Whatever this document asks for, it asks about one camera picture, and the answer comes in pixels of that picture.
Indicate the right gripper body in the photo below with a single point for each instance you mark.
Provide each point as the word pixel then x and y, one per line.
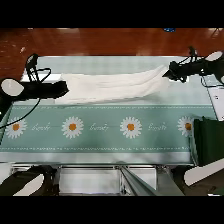
pixel 176 70

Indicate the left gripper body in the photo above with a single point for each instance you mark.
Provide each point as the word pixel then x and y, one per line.
pixel 55 89

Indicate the white garment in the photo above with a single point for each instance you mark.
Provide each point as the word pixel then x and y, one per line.
pixel 110 86

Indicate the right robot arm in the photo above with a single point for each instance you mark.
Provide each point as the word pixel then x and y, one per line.
pixel 213 66

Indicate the dark green garment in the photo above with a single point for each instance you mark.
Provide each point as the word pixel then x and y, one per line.
pixel 208 140

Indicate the silver frame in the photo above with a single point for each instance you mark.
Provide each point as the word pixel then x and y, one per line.
pixel 140 186

